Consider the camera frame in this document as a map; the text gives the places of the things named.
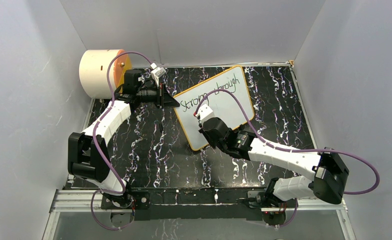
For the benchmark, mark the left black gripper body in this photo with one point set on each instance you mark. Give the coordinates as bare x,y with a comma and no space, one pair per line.
160,91

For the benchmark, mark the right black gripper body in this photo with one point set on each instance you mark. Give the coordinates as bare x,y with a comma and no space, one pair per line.
223,146

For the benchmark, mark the yellow framed whiteboard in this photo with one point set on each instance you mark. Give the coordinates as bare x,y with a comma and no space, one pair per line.
222,104

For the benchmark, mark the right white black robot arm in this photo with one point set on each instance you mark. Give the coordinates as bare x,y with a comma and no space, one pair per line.
320,174

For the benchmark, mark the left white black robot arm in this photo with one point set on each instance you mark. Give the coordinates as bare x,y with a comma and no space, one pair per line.
88,156

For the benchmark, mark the cream cylindrical drum orange face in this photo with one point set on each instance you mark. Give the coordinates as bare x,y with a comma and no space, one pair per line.
93,73

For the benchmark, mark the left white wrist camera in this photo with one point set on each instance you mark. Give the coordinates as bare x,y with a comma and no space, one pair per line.
157,72

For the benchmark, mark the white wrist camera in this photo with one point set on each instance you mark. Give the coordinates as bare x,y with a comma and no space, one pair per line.
157,72
204,113

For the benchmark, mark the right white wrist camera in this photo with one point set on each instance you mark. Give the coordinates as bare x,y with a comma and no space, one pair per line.
204,113

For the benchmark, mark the aluminium front frame rail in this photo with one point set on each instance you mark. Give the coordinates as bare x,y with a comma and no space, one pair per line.
191,213

